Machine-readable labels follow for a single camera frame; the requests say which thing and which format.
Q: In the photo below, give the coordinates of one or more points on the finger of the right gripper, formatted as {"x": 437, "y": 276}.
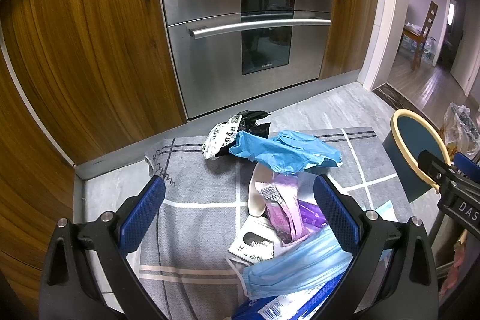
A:
{"x": 437, "y": 166}

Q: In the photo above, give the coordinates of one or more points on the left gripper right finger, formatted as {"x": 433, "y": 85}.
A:
{"x": 392, "y": 273}

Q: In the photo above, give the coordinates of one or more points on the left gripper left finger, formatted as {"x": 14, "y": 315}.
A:
{"x": 68, "y": 287}

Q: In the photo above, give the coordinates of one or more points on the light blue face mask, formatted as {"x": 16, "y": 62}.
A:
{"x": 312, "y": 263}

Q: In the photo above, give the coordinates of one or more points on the blue white wipes packet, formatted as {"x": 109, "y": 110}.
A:
{"x": 299, "y": 305}

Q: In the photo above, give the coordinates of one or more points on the pink purple wrapper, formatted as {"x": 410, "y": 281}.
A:
{"x": 281, "y": 199}

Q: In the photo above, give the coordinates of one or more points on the blue plastic mailer bag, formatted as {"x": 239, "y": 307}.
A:
{"x": 287, "y": 153}

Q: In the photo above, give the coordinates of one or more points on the red floral paper bowl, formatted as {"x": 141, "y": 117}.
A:
{"x": 262, "y": 176}

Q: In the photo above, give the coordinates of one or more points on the black and white plastic bag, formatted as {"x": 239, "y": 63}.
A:
{"x": 222, "y": 137}

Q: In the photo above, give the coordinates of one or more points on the purple snack packet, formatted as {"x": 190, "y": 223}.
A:
{"x": 312, "y": 214}

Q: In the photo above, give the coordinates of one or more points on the clear plastic bag with food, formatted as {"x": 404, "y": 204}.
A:
{"x": 459, "y": 132}

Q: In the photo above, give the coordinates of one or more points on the blue bin with yellow rim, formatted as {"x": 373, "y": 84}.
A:
{"x": 411, "y": 134}

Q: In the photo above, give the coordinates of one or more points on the grey striped floor mat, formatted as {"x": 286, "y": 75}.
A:
{"x": 183, "y": 257}

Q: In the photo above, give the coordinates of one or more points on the wooden dining chair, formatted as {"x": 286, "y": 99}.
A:
{"x": 421, "y": 37}

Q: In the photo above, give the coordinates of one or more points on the right wooden cabinet door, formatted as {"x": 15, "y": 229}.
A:
{"x": 349, "y": 36}

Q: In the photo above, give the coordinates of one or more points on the wooden cabinet door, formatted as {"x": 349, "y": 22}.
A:
{"x": 349, "y": 36}
{"x": 98, "y": 73}

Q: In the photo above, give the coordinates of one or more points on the left wooden cabinet door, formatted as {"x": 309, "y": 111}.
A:
{"x": 98, "y": 73}

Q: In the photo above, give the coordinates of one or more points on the stainless steel built-in oven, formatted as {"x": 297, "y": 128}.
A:
{"x": 229, "y": 51}

